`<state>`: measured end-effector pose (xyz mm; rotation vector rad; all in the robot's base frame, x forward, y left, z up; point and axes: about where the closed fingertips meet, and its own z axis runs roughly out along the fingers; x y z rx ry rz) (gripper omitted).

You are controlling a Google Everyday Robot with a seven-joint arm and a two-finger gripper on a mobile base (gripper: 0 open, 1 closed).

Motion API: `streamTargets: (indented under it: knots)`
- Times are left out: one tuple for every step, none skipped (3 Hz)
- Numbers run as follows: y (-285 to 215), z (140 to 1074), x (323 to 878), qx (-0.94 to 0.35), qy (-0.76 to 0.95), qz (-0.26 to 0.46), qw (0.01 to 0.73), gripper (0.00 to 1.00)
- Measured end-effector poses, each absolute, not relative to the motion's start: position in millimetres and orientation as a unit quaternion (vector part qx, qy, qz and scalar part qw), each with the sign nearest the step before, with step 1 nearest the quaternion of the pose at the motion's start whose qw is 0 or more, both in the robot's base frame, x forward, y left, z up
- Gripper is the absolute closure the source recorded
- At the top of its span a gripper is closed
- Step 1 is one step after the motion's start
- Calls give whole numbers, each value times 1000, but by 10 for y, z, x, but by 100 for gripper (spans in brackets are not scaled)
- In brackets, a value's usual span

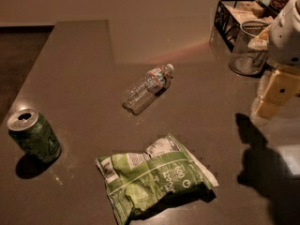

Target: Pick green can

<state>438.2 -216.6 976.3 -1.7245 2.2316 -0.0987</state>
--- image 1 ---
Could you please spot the clear glass jar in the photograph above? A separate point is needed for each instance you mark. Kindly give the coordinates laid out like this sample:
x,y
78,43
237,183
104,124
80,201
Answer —
x,y
246,61

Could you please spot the green soda can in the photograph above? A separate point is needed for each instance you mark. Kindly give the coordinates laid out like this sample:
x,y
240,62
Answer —
x,y
32,132

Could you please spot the black wire basket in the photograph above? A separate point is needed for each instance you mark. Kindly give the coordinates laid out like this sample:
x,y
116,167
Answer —
x,y
231,13

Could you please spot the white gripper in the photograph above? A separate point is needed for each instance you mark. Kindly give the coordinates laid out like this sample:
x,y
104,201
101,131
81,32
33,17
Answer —
x,y
286,44

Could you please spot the green chip bag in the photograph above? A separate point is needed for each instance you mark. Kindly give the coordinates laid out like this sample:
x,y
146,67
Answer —
x,y
136,182

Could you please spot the clear plastic water bottle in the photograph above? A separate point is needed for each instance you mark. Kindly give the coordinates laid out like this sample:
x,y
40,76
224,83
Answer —
x,y
145,90

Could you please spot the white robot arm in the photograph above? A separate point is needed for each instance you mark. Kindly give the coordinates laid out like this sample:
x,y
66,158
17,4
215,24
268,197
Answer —
x,y
261,41

